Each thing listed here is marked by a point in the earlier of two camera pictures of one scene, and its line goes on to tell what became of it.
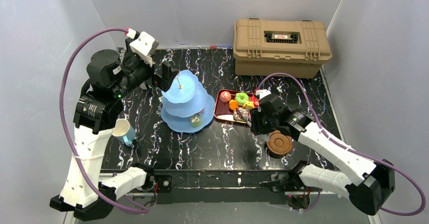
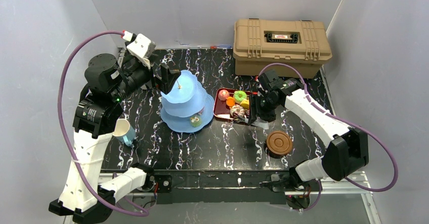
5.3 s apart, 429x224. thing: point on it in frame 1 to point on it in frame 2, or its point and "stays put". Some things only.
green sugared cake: [196, 121] stays put
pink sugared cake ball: [202, 111] stays put
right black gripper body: [255, 123] to [256, 109]
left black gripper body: [164, 76] stays put
